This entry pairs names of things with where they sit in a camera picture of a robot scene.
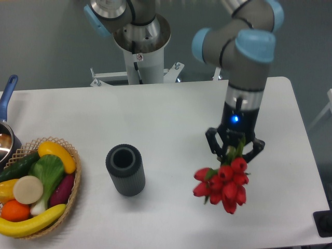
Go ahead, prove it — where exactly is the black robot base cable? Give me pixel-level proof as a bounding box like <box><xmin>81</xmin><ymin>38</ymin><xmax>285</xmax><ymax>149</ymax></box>
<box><xmin>131</xmin><ymin>40</ymin><xmax>144</xmax><ymax>85</ymax></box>

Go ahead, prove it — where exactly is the yellow banana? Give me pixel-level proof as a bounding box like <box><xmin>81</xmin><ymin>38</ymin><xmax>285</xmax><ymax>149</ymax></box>
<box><xmin>1</xmin><ymin>204</ymin><xmax>66</xmax><ymax>238</ymax></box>

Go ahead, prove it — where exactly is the orange fruit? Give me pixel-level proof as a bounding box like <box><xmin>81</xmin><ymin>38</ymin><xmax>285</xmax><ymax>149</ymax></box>
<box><xmin>1</xmin><ymin>200</ymin><xmax>30</xmax><ymax>222</ymax></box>

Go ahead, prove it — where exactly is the dark grey ribbed vase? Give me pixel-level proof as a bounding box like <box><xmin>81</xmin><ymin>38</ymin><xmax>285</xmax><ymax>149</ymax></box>
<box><xmin>105</xmin><ymin>144</ymin><xmax>146</xmax><ymax>197</ymax></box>

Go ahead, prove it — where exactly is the dark green cucumber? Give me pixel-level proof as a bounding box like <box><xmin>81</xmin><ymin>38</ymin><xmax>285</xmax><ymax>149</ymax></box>
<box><xmin>1</xmin><ymin>151</ymin><xmax>40</xmax><ymax>182</ymax></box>

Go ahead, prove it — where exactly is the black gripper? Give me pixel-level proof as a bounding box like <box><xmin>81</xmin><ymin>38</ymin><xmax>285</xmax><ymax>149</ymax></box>
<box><xmin>205</xmin><ymin>103</ymin><xmax>265</xmax><ymax>163</ymax></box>

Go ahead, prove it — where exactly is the red tulip bouquet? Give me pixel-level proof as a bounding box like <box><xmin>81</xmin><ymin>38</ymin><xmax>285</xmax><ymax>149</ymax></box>
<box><xmin>192</xmin><ymin>138</ymin><xmax>249</xmax><ymax>214</ymax></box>

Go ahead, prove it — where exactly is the black device at table edge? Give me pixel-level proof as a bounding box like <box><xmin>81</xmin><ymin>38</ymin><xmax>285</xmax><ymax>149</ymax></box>
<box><xmin>313</xmin><ymin>210</ymin><xmax>331</xmax><ymax>238</ymax></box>

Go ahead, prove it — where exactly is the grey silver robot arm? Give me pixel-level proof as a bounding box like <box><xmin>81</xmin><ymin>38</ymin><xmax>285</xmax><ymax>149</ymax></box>
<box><xmin>84</xmin><ymin>1</ymin><xmax>284</xmax><ymax>163</ymax></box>

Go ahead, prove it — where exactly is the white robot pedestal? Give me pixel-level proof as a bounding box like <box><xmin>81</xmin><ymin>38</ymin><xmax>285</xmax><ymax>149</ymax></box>
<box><xmin>88</xmin><ymin>14</ymin><xmax>185</xmax><ymax>87</ymax></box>

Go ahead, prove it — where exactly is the purple sweet potato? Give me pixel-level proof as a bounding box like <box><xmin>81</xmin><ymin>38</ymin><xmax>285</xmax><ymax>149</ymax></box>
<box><xmin>49</xmin><ymin>174</ymin><xmax>75</xmax><ymax>207</ymax></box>

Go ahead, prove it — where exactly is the green bok choy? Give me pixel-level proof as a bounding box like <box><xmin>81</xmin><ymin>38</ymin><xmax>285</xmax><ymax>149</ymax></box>
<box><xmin>28</xmin><ymin>155</ymin><xmax>64</xmax><ymax>216</ymax></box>

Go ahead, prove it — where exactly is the woven wicker basket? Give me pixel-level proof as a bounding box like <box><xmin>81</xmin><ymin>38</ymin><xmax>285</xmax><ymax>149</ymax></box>
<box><xmin>1</xmin><ymin>137</ymin><xmax>81</xmax><ymax>239</ymax></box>

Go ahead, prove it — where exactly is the blue handled saucepan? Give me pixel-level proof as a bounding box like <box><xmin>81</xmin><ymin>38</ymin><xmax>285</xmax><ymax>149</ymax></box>
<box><xmin>1</xmin><ymin>75</ymin><xmax>21</xmax><ymax>171</ymax></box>

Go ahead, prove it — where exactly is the white metal frame at right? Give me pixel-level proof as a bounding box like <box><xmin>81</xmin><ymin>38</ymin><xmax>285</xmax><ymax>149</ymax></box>
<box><xmin>308</xmin><ymin>89</ymin><xmax>331</xmax><ymax>131</ymax></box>

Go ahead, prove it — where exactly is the beige round disc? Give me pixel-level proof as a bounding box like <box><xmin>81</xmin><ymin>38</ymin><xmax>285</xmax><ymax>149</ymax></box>
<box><xmin>13</xmin><ymin>175</ymin><xmax>44</xmax><ymax>204</ymax></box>

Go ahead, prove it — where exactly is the yellow bell pepper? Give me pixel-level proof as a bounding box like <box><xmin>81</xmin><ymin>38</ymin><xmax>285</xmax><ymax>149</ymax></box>
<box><xmin>0</xmin><ymin>179</ymin><xmax>18</xmax><ymax>204</ymax></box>

